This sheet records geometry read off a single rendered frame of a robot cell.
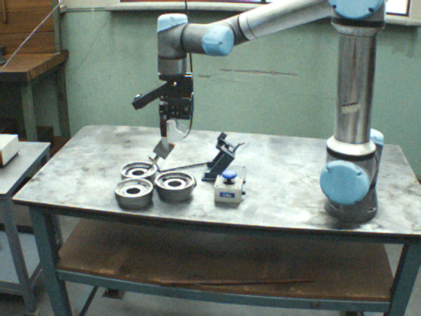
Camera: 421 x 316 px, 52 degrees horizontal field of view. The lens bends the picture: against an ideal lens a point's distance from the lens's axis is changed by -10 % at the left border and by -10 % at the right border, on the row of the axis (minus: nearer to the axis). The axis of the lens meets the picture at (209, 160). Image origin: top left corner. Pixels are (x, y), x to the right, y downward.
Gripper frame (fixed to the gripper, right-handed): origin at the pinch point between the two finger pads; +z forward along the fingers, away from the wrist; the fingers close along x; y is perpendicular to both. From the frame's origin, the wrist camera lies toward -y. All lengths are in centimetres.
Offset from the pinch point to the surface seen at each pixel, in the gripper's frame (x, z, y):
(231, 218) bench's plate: -14.1, 13.2, 19.0
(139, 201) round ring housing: -12.7, 10.7, -5.0
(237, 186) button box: -5.5, 8.7, 19.9
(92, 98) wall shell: 163, 41, -80
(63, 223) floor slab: 94, 93, -81
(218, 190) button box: -6.3, 9.7, 14.8
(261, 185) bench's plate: 4.5, 13.3, 26.5
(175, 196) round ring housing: -7.8, 11.4, 3.7
